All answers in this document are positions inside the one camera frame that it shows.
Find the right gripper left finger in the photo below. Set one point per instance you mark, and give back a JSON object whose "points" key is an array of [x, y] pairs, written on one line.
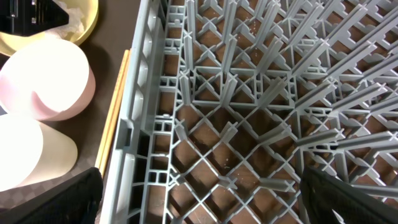
{"points": [[77, 200]]}

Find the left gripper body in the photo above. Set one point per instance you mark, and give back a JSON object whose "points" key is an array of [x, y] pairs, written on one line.
{"points": [[29, 17]]}

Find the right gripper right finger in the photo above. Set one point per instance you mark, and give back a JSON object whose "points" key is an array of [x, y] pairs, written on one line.
{"points": [[330, 200]]}

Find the white tissue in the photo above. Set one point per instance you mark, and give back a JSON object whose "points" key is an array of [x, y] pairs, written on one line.
{"points": [[74, 25]]}

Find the white cup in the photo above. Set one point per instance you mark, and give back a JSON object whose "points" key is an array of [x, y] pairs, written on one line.
{"points": [[32, 152]]}

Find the pink bowl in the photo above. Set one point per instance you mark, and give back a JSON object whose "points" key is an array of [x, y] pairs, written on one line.
{"points": [[48, 80]]}

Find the grey dishwasher rack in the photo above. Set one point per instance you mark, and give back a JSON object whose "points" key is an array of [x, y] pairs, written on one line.
{"points": [[226, 103]]}

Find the yellow plate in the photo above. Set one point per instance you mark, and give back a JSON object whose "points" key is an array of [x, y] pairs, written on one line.
{"points": [[90, 8]]}

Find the dark brown serving tray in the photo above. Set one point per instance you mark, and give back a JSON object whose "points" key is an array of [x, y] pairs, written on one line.
{"points": [[104, 48]]}

